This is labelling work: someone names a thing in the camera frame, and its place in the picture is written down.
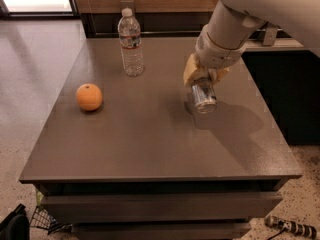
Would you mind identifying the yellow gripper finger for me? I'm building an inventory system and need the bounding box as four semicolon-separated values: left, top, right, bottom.
183;53;208;87
210;68;229;84

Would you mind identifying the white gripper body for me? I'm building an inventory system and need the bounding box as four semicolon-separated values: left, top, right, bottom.
195;25;244;69

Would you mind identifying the silver redbull can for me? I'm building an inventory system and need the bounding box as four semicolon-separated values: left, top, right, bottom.
191;78;217;114

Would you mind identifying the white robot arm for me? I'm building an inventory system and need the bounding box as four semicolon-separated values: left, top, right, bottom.
183;0;320;86

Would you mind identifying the clear plastic water bottle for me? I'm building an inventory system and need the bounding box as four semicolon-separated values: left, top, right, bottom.
118;8;144;77

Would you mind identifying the orange fruit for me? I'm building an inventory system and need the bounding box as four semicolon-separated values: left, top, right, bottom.
76;83;102;111

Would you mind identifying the grey drawer cabinet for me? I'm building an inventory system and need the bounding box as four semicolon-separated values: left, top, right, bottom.
20;38;301;240

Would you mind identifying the black white power strip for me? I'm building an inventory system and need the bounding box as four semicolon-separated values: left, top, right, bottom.
264;215;320;240

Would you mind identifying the black bag on floor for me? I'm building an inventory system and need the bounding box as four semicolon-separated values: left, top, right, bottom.
0;204;30;240

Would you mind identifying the metal wall bracket right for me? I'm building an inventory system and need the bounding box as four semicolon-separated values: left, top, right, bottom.
262;22;278;46

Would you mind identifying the metal wall bracket behind bottle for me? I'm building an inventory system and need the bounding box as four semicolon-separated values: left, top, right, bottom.
120;0;135;16

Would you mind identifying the black wire basket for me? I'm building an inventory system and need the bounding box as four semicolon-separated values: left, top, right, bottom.
30;206;72;235

